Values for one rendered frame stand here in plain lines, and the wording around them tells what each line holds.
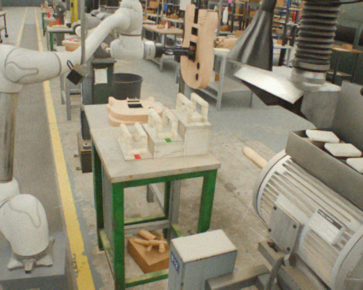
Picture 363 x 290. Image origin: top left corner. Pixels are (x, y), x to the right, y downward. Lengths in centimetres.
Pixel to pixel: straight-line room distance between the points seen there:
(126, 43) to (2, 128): 67
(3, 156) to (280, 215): 109
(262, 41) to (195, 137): 96
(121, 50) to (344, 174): 120
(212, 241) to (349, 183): 40
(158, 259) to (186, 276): 142
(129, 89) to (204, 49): 256
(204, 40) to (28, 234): 114
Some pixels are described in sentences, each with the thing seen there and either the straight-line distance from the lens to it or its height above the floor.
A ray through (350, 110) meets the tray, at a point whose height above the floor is 150.
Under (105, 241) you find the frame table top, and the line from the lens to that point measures 237.
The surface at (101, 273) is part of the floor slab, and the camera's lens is 246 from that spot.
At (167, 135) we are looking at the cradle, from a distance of 179.
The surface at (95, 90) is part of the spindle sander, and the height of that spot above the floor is 81.
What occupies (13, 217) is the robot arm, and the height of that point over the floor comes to 93.
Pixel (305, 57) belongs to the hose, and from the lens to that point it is 101.
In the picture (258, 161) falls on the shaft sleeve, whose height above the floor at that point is 126.
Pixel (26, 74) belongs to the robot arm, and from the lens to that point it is 129.
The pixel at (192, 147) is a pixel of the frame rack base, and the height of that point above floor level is 98.
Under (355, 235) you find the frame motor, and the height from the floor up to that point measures 133.
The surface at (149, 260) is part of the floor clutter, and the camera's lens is 235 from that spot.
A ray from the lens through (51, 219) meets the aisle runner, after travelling 297.
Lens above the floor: 174
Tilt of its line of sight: 25 degrees down
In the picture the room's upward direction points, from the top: 4 degrees clockwise
